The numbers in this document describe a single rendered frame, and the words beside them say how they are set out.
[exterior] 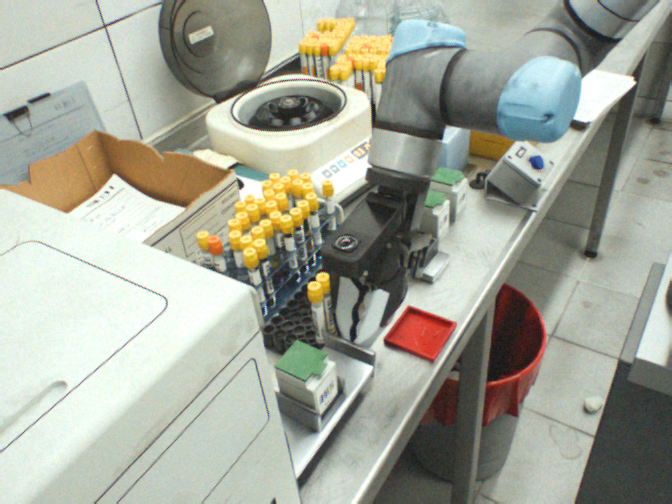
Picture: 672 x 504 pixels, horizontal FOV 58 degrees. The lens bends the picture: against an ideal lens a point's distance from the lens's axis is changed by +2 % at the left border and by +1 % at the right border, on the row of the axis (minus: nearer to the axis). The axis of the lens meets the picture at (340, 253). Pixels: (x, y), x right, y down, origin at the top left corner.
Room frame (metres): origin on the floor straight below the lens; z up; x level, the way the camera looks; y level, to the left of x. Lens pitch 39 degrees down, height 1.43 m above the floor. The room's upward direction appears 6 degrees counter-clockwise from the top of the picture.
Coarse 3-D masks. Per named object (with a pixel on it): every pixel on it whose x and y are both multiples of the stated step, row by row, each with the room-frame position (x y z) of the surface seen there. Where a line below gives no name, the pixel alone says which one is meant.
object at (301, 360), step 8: (296, 344) 0.42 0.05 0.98; (304, 344) 0.42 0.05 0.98; (288, 352) 0.41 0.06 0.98; (296, 352) 0.41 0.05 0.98; (304, 352) 0.41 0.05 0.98; (312, 352) 0.41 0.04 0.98; (320, 352) 0.40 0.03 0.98; (280, 360) 0.40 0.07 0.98; (288, 360) 0.40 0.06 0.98; (296, 360) 0.40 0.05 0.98; (304, 360) 0.40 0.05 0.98; (312, 360) 0.39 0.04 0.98; (320, 360) 0.39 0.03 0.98; (280, 368) 0.39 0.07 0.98; (288, 368) 0.39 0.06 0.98; (296, 368) 0.39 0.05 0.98; (304, 368) 0.39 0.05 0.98; (312, 368) 0.38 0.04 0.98; (320, 368) 0.38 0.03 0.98; (296, 376) 0.38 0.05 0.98; (304, 376) 0.38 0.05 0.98
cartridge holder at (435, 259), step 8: (432, 240) 0.66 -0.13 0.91; (424, 248) 0.66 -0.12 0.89; (432, 248) 0.64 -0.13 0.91; (416, 256) 0.62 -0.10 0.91; (432, 256) 0.64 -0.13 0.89; (440, 256) 0.64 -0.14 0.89; (448, 256) 0.64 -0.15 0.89; (432, 264) 0.63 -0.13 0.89; (440, 264) 0.63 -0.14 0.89; (424, 272) 0.61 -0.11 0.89; (432, 272) 0.61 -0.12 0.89; (440, 272) 0.62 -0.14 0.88; (432, 280) 0.60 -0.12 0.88
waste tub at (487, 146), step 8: (472, 136) 0.93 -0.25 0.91; (480, 136) 0.92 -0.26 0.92; (488, 136) 0.91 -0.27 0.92; (496, 136) 0.91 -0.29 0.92; (472, 144) 0.93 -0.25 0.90; (480, 144) 0.92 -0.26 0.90; (488, 144) 0.91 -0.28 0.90; (496, 144) 0.90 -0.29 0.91; (504, 144) 0.90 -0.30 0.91; (512, 144) 0.89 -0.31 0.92; (536, 144) 0.94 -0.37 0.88; (472, 152) 0.93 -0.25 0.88; (480, 152) 0.92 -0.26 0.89; (488, 152) 0.91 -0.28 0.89; (496, 152) 0.90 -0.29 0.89; (504, 152) 0.89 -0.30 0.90; (496, 160) 0.90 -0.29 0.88
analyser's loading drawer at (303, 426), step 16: (336, 336) 0.47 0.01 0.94; (336, 352) 0.46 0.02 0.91; (352, 352) 0.45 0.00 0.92; (368, 352) 0.44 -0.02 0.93; (336, 368) 0.44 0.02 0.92; (352, 368) 0.44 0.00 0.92; (368, 368) 0.43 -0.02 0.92; (352, 384) 0.41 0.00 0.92; (288, 400) 0.38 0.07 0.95; (336, 400) 0.39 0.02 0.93; (352, 400) 0.40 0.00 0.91; (288, 416) 0.38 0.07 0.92; (304, 416) 0.37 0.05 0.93; (320, 416) 0.36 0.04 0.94; (336, 416) 0.38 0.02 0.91; (288, 432) 0.36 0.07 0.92; (304, 432) 0.36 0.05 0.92; (320, 432) 0.36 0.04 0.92; (304, 448) 0.34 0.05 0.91; (304, 464) 0.33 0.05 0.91
